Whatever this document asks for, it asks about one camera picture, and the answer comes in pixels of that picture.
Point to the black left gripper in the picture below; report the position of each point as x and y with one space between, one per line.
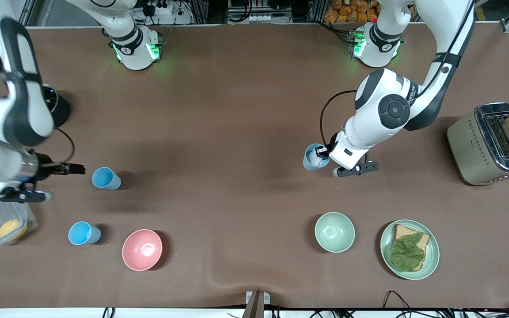
331 145

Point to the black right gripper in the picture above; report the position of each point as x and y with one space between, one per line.
46 169

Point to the blue plastic cup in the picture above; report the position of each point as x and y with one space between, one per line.
308 165
104 177
81 232

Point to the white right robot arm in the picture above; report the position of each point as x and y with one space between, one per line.
24 110

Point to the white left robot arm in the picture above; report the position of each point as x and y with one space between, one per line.
391 110

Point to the white crumpled tissue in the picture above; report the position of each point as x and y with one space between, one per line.
314 157

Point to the glass lid with blue knob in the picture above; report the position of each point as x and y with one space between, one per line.
50 97

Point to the pale green bowl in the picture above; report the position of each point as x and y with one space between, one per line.
334 232

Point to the orange round food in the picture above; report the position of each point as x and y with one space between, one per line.
11 229

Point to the pink bowl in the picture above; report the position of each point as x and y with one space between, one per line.
142 250

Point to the brown bread slice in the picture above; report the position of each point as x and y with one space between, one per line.
402 229

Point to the green lettuce leaf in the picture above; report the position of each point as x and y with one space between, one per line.
407 251

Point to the orange snack packs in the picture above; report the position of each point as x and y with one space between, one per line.
347 11

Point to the beige and chrome toaster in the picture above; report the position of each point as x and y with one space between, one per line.
469 150

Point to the pale green plate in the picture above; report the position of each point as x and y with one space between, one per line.
433 254

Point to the white power strip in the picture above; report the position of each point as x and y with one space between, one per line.
161 8

